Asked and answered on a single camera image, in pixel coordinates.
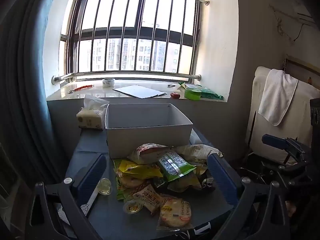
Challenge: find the round cake packet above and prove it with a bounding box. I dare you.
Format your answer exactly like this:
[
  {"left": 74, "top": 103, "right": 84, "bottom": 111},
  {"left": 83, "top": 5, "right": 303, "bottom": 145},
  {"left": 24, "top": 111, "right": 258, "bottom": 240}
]
[{"left": 157, "top": 196, "right": 194, "bottom": 230}]

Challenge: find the wooden picture frame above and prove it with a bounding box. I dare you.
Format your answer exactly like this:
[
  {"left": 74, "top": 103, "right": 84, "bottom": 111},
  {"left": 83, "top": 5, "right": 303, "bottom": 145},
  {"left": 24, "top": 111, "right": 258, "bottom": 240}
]
[{"left": 284, "top": 54, "right": 320, "bottom": 91}]

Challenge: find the clear jelly cup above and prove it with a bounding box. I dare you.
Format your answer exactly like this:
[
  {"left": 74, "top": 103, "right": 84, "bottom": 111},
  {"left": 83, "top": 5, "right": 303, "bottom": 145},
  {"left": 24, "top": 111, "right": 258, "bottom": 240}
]
[{"left": 98, "top": 178, "right": 112, "bottom": 196}]

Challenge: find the dark foil snack packet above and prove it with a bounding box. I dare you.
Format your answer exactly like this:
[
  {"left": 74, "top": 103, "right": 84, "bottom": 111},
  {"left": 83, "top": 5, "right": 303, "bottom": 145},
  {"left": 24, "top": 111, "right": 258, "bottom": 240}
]
[{"left": 197, "top": 169, "right": 216, "bottom": 191}]

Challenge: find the white padded chair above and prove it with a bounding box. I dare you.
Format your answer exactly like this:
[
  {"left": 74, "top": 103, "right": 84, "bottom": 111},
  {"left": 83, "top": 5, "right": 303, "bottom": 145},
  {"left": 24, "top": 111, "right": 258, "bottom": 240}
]
[{"left": 246, "top": 66, "right": 320, "bottom": 165}]

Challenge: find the metal window guard rail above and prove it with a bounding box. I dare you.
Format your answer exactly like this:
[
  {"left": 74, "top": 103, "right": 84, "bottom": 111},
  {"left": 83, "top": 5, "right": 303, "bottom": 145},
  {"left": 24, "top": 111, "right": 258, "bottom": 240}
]
[{"left": 52, "top": 0, "right": 210, "bottom": 85}]

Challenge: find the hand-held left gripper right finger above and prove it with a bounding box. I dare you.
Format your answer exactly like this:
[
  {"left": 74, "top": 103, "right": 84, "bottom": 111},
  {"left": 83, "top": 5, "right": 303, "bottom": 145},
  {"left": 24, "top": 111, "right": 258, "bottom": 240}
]
[{"left": 207, "top": 153, "right": 293, "bottom": 240}]

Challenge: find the white cardboard box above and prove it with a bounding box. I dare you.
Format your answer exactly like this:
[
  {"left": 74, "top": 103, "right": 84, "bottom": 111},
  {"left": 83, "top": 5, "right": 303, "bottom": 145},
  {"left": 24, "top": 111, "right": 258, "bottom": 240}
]
[{"left": 104, "top": 103, "right": 193, "bottom": 159}]

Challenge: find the green round tub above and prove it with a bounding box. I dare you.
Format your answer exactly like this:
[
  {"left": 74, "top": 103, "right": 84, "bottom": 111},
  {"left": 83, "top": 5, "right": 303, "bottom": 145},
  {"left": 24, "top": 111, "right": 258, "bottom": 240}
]
[{"left": 184, "top": 87, "right": 202, "bottom": 101}]

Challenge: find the tissue pack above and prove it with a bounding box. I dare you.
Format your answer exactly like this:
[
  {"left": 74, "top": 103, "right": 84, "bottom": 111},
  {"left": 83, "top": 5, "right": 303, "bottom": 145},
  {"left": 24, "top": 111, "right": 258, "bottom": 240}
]
[{"left": 76, "top": 94, "right": 110, "bottom": 130}]

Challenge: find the white towel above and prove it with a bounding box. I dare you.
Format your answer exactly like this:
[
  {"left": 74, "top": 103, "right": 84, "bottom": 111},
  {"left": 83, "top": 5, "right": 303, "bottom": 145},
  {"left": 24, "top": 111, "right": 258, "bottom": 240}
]
[{"left": 258, "top": 69, "right": 299, "bottom": 127}]

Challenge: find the white and orange snack packet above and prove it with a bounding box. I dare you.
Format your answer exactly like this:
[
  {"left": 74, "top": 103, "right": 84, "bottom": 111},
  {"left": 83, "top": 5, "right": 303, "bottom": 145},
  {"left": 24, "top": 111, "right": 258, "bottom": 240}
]
[{"left": 132, "top": 184, "right": 167, "bottom": 216}]

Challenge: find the olive snack packet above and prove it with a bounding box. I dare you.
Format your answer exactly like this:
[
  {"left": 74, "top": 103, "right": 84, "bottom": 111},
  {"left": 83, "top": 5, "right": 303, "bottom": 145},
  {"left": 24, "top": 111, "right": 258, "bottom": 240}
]
[{"left": 167, "top": 172, "right": 202, "bottom": 193}]

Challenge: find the yellow snack packet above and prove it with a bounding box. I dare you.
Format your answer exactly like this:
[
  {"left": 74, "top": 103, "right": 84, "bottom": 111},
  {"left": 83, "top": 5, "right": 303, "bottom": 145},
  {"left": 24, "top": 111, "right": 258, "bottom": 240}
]
[{"left": 117, "top": 160, "right": 163, "bottom": 180}]

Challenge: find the doodle print board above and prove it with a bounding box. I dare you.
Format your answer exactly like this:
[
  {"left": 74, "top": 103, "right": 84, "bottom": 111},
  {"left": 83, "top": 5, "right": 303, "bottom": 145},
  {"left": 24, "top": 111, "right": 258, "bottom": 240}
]
[{"left": 57, "top": 185, "right": 101, "bottom": 226}]

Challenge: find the jelly cup with yellow lid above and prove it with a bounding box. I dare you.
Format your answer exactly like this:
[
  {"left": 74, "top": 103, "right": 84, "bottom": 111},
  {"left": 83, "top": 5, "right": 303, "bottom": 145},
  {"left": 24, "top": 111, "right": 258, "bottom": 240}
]
[{"left": 122, "top": 196, "right": 146, "bottom": 214}]

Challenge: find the green packet with blue label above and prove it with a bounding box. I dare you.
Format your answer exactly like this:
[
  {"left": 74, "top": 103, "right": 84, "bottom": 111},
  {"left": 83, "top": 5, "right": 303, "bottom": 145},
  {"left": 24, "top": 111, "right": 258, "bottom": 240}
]
[{"left": 157, "top": 150, "right": 197, "bottom": 182}]

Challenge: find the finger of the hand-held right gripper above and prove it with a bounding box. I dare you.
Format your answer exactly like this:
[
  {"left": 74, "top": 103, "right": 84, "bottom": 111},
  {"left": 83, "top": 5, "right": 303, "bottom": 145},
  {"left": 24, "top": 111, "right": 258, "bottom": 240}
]
[{"left": 262, "top": 134, "right": 310, "bottom": 164}]

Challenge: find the wall cable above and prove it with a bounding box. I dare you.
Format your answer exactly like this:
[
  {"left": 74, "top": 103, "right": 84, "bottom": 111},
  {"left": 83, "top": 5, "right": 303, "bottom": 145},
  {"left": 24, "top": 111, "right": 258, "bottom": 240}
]
[{"left": 271, "top": 4, "right": 314, "bottom": 43}]

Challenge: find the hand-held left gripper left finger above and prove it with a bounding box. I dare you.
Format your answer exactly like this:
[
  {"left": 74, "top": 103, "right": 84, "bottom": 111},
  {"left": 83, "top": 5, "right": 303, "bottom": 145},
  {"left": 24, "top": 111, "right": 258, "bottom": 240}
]
[{"left": 30, "top": 154, "right": 108, "bottom": 240}]

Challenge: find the red bead string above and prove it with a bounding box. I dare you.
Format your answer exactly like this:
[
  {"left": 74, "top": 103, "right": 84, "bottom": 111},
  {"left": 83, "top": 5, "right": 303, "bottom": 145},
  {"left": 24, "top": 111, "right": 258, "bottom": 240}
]
[{"left": 69, "top": 84, "right": 94, "bottom": 93}]

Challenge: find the white flat board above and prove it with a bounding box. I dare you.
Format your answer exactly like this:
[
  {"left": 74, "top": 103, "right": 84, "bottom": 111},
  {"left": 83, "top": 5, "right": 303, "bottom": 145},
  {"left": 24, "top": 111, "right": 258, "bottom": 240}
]
[{"left": 112, "top": 84, "right": 167, "bottom": 98}]

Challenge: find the green plastic bag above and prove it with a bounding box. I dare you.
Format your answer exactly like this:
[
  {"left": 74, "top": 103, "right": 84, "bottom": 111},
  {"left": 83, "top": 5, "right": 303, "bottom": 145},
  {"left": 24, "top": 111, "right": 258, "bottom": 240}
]
[{"left": 179, "top": 82, "right": 224, "bottom": 100}]

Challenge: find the blue curtain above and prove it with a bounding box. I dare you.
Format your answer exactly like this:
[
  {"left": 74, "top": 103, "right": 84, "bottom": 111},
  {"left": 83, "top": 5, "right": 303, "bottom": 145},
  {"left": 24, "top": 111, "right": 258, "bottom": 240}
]
[{"left": 0, "top": 0, "right": 83, "bottom": 188}]

